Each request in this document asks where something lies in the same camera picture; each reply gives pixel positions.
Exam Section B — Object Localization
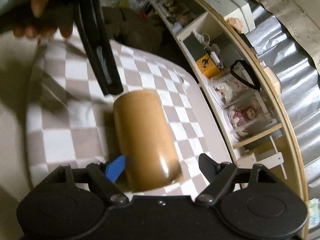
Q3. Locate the tissue pack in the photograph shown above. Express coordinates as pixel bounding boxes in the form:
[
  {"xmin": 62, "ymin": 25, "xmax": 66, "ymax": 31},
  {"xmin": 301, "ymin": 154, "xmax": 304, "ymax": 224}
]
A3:
[{"xmin": 309, "ymin": 198, "xmax": 320, "ymax": 230}]

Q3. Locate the white storage box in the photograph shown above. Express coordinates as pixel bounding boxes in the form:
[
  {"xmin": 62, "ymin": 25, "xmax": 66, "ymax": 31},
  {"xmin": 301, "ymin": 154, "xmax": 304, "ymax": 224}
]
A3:
[{"xmin": 204, "ymin": 0, "xmax": 255, "ymax": 34}]

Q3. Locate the tan cylindrical cup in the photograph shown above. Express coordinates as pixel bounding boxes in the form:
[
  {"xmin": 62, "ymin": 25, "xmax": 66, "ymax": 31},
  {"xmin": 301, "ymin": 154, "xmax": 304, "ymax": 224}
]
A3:
[{"xmin": 113, "ymin": 90, "xmax": 183, "ymax": 192}]

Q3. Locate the beige printed valance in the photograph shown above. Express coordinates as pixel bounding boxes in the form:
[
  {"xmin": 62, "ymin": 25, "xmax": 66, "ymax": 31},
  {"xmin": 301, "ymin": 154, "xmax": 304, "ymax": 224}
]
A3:
[{"xmin": 255, "ymin": 0, "xmax": 319, "ymax": 70}]

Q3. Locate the checkered beige white cloth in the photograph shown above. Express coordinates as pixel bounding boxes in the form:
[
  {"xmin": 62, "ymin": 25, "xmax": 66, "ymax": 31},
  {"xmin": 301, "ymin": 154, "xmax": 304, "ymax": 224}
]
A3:
[{"xmin": 26, "ymin": 31, "xmax": 231, "ymax": 196}]

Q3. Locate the crumpled peach cloth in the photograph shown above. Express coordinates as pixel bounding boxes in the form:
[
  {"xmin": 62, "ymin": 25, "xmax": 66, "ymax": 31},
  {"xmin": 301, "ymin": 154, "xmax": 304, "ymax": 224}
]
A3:
[{"xmin": 225, "ymin": 17, "xmax": 244, "ymax": 34}]

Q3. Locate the person's left hand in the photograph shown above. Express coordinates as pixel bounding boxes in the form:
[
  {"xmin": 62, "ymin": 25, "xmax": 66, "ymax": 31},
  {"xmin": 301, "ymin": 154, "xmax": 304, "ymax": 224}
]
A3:
[{"xmin": 12, "ymin": 0, "xmax": 73, "ymax": 39}]

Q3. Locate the red doll in clear case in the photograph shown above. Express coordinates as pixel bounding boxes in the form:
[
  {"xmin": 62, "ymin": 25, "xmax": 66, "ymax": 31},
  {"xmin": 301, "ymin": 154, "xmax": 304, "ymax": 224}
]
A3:
[{"xmin": 223, "ymin": 92, "xmax": 276, "ymax": 141}]

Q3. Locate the silver grey curtain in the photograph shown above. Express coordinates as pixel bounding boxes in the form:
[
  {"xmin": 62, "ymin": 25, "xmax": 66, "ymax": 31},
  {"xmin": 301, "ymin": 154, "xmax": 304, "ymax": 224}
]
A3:
[{"xmin": 243, "ymin": 2, "xmax": 320, "ymax": 230}]

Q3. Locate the long wooden wall shelf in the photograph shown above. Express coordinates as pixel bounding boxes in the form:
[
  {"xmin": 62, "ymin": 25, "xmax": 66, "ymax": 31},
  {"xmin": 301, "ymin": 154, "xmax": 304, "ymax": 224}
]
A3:
[{"xmin": 147, "ymin": 0, "xmax": 309, "ymax": 240}]

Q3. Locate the yellow cardboard box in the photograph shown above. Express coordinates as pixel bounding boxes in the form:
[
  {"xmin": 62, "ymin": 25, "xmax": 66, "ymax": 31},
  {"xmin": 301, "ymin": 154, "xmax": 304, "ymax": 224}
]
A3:
[{"xmin": 196, "ymin": 54, "xmax": 223, "ymax": 79}]

